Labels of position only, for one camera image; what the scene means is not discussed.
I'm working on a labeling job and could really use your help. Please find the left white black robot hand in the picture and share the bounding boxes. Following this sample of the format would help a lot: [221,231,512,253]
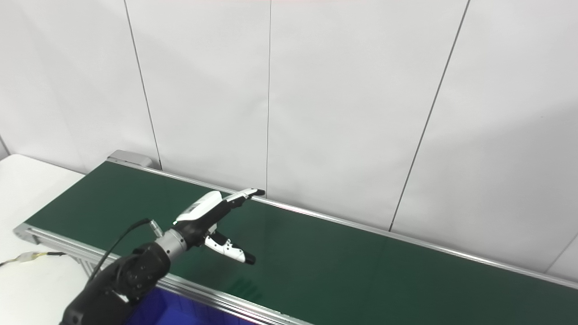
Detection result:
[174,188,266,265]

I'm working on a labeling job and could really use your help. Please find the gray conveyor end housing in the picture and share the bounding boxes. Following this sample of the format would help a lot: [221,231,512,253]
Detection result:
[107,150,154,170]

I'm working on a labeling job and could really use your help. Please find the blue plastic bin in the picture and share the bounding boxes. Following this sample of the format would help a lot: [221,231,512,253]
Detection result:
[124,287,253,325]

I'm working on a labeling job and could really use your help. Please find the aluminium conveyor support leg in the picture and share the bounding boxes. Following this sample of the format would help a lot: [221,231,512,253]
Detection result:
[75,255,107,280]

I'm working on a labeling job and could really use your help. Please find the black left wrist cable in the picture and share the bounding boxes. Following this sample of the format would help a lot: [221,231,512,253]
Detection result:
[88,218,164,283]

